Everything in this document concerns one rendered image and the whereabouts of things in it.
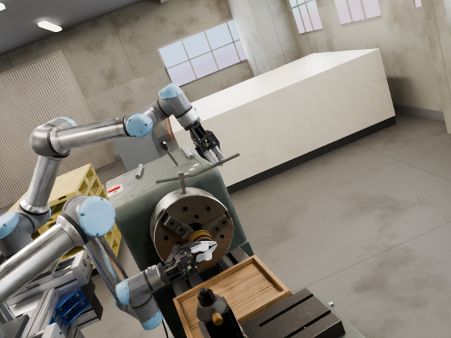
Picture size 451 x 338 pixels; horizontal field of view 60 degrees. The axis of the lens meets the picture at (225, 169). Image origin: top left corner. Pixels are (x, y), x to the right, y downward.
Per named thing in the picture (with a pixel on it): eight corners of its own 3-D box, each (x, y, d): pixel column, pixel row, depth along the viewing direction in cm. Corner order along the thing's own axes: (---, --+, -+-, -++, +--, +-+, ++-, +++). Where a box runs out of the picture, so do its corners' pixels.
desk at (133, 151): (161, 143, 937) (147, 113, 914) (162, 158, 790) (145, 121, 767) (131, 156, 933) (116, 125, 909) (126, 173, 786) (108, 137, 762)
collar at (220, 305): (194, 309, 101) (189, 300, 100) (221, 294, 102) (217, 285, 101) (202, 327, 93) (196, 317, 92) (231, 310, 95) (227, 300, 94)
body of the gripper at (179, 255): (201, 272, 131) (168, 290, 128) (195, 261, 139) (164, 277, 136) (192, 253, 128) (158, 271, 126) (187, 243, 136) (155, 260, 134)
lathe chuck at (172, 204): (160, 272, 159) (143, 200, 151) (231, 250, 168) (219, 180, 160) (163, 283, 151) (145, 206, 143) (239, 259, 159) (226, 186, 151)
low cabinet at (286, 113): (398, 123, 490) (380, 47, 461) (200, 207, 473) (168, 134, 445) (328, 106, 687) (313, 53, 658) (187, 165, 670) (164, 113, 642)
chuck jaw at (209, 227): (197, 222, 154) (223, 207, 156) (203, 233, 155) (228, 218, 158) (205, 232, 143) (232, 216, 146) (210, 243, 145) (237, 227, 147)
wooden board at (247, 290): (176, 306, 150) (172, 298, 148) (258, 262, 157) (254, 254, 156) (195, 357, 122) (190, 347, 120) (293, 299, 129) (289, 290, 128)
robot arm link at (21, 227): (-4, 259, 152) (-23, 230, 148) (17, 241, 165) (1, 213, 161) (21, 252, 149) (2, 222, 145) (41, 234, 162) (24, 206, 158)
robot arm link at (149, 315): (152, 310, 143) (139, 286, 139) (168, 318, 134) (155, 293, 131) (134, 325, 138) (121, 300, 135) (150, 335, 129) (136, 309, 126)
